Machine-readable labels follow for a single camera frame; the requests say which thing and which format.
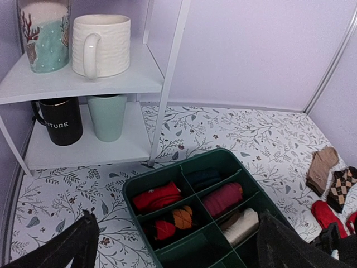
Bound teal patterned mug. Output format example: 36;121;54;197
17;1;71;74

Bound tan brown plain sock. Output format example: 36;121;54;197
306;146;339;197

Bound floral patterned table mat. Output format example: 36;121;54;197
9;107;330;267

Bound white metal shelf unit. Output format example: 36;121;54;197
1;1;190;176

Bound red socks in bin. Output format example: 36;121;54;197
132;181;183;214

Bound red argyle sock roll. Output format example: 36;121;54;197
143;205;196;241

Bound brown argyle sock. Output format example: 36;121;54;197
326;166;356;213

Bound black mug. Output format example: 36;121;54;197
31;97;83;146

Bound green divided organizer bin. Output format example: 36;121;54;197
123;149;291;267

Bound red folded sock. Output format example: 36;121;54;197
346;212;357;235

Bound cream ceramic mug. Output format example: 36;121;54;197
72;14;131;80

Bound magenta sock roll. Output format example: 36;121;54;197
202;183;243;218

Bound navy sock roll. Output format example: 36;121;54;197
185;168;222;192

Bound red beige character sock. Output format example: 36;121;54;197
311;200;348;238

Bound pale green cup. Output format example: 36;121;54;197
86;94;127;142

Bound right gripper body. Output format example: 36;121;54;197
310;222;356;260

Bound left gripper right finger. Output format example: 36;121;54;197
257;213;351;267

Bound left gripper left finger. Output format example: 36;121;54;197
5;210;100;267

